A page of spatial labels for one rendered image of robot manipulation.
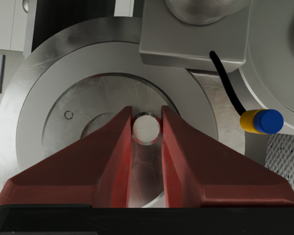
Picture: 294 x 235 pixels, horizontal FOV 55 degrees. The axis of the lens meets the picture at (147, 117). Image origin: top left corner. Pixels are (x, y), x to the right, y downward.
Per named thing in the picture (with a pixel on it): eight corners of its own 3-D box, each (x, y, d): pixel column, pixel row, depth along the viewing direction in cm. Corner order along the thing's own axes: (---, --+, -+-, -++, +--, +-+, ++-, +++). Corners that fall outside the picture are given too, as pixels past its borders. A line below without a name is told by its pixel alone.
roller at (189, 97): (231, 52, 16) (204, 260, 16) (186, 94, 41) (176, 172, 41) (28, 29, 16) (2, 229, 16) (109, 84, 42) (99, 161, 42)
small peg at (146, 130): (157, 107, 12) (167, 139, 12) (157, 109, 14) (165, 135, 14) (124, 117, 12) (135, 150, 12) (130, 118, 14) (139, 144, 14)
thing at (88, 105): (16, 110, 15) (145, 47, 14) (33, 111, 17) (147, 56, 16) (77, 241, 15) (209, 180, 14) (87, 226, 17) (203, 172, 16)
